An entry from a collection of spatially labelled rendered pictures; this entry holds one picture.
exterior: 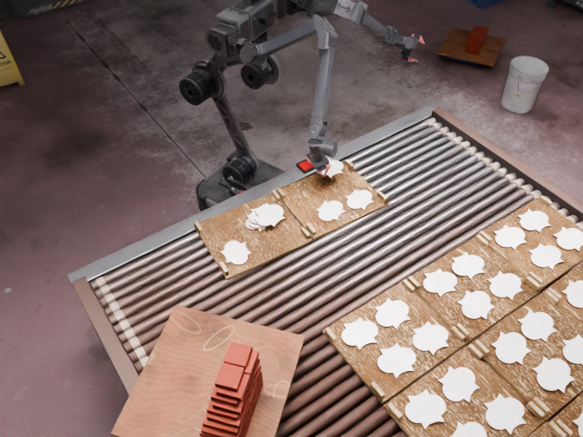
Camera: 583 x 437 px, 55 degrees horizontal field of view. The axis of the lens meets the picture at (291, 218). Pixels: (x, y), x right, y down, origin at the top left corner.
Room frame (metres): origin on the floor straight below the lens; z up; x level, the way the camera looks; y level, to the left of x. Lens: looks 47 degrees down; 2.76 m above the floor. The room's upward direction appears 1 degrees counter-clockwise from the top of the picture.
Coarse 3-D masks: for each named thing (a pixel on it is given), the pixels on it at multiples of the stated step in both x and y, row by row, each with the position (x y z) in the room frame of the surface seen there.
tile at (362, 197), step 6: (354, 192) 1.86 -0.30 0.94; (360, 192) 1.86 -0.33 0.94; (366, 192) 1.86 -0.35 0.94; (348, 198) 1.82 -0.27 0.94; (354, 198) 1.82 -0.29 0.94; (360, 198) 1.82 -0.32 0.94; (366, 198) 1.82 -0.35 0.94; (348, 204) 1.79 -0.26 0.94; (354, 204) 1.78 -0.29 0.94; (360, 204) 1.78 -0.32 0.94; (366, 204) 1.78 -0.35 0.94
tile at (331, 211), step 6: (324, 204) 1.79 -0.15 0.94; (330, 204) 1.79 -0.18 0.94; (336, 204) 1.79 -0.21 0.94; (318, 210) 1.75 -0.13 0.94; (324, 210) 1.75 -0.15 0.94; (330, 210) 1.75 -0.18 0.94; (336, 210) 1.75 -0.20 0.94; (342, 210) 1.75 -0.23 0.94; (318, 216) 1.72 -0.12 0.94; (324, 216) 1.71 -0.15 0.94; (330, 216) 1.71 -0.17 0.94; (336, 216) 1.71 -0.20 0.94
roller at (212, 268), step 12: (444, 144) 2.23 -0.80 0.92; (456, 144) 2.24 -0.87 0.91; (420, 156) 2.14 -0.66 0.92; (432, 156) 2.15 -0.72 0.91; (396, 168) 2.05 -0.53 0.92; (408, 168) 2.06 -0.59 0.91; (372, 180) 1.97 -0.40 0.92; (384, 180) 1.97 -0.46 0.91; (216, 264) 1.47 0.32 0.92; (192, 276) 1.41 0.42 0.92; (204, 276) 1.42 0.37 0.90; (168, 288) 1.35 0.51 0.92; (180, 288) 1.36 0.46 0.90; (144, 300) 1.29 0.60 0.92; (156, 300) 1.30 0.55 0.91; (120, 312) 1.23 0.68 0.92; (132, 312) 1.24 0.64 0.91
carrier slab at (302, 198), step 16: (320, 176) 1.99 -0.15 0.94; (336, 176) 1.98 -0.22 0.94; (352, 176) 1.98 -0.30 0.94; (288, 192) 1.88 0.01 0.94; (304, 192) 1.87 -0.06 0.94; (320, 192) 1.87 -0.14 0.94; (336, 192) 1.87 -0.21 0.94; (352, 192) 1.87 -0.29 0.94; (288, 208) 1.78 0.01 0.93; (304, 208) 1.77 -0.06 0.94; (368, 208) 1.76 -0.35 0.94; (304, 224) 1.67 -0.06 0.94; (320, 224) 1.67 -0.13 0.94; (336, 224) 1.67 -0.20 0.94
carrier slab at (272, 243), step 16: (240, 208) 1.78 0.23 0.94; (256, 208) 1.78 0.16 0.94; (208, 224) 1.69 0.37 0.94; (224, 224) 1.68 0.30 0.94; (240, 224) 1.68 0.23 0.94; (288, 224) 1.68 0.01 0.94; (208, 240) 1.59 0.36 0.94; (224, 240) 1.59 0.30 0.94; (240, 240) 1.59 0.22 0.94; (256, 240) 1.58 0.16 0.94; (272, 240) 1.58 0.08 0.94; (288, 240) 1.58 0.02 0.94; (304, 240) 1.58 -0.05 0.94; (224, 256) 1.50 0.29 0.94; (256, 256) 1.50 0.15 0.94; (272, 256) 1.49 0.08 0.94; (240, 272) 1.41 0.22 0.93
